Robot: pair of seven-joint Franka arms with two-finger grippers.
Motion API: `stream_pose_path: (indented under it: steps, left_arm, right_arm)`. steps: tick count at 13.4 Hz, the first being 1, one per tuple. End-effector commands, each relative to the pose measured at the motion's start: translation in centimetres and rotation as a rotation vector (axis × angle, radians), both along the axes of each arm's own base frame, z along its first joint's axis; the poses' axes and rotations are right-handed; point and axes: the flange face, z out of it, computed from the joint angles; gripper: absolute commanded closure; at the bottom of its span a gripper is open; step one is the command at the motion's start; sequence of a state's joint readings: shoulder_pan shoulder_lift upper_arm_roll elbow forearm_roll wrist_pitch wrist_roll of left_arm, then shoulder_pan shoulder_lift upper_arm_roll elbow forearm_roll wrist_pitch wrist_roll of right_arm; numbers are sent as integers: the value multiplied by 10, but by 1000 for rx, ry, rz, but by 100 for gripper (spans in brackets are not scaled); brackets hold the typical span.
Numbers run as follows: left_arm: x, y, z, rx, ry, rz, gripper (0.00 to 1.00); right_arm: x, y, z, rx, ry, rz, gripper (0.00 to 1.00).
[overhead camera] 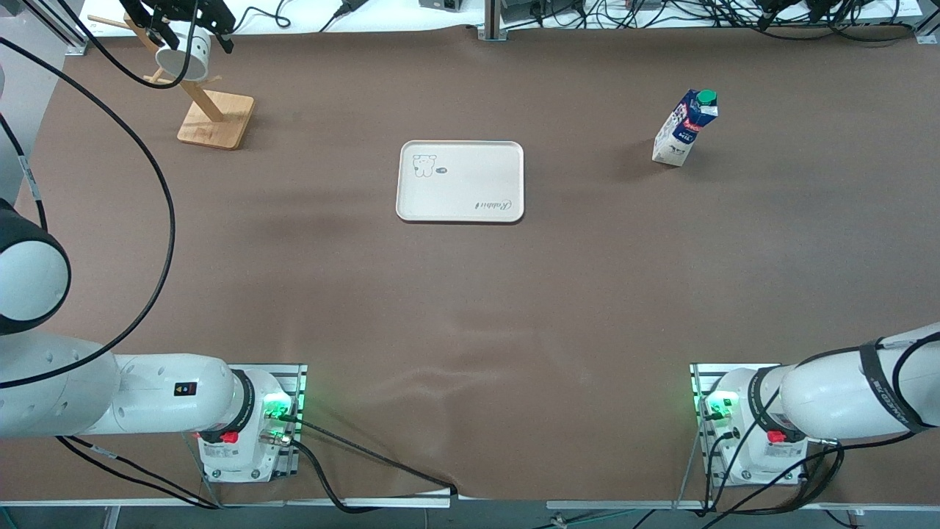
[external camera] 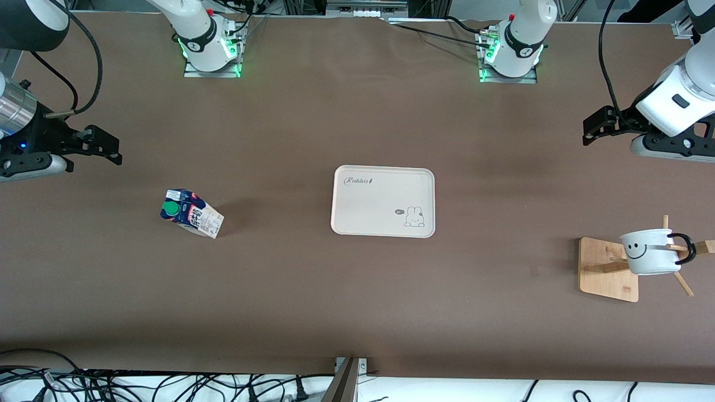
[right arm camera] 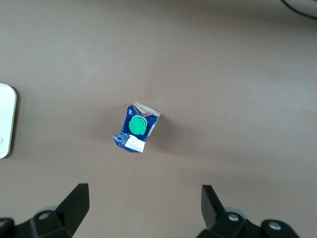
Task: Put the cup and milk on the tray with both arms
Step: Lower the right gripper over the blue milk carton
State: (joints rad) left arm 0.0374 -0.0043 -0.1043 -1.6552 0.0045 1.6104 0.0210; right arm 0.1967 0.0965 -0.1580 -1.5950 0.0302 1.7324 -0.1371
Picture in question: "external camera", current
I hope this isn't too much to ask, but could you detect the blue white milk carton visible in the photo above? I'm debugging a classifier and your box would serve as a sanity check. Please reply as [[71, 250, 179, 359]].
[[161, 189, 225, 240]]

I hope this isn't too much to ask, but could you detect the white smiley face cup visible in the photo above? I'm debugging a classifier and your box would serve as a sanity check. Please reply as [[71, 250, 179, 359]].
[[620, 228, 697, 276]]

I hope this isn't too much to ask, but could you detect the wooden cup stand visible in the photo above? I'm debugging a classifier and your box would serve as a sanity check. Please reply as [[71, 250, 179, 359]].
[[578, 215, 715, 303]]

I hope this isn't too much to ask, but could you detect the cream rabbit print tray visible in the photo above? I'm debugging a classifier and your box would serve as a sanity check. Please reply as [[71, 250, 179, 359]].
[[331, 165, 435, 239]]

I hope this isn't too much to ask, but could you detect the aluminium profile bar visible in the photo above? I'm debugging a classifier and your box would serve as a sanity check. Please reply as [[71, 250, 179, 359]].
[[321, 357, 361, 402]]

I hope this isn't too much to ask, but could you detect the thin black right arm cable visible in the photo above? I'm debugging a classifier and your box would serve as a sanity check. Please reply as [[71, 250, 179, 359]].
[[31, 50, 79, 112]]

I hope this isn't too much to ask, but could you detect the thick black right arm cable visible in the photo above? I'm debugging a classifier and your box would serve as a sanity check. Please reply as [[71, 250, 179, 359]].
[[47, 11, 104, 119]]

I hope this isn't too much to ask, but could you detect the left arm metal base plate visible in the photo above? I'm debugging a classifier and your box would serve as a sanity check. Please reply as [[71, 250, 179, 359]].
[[476, 28, 538, 84]]

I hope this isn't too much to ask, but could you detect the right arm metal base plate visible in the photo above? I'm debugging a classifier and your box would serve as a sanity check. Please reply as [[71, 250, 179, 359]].
[[183, 17, 244, 79]]

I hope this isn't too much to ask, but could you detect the short black table cable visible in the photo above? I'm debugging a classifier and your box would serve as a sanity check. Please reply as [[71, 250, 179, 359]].
[[444, 16, 492, 35]]

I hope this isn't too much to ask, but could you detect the long black table cable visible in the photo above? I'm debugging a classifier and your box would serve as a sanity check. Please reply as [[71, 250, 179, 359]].
[[388, 21, 492, 48]]

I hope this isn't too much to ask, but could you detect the grey metal rack frame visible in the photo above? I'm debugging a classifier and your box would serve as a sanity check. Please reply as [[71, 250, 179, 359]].
[[282, 0, 447, 20]]

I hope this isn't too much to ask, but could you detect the metal corner bracket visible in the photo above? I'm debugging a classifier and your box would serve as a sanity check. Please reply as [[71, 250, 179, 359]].
[[334, 357, 368, 374]]

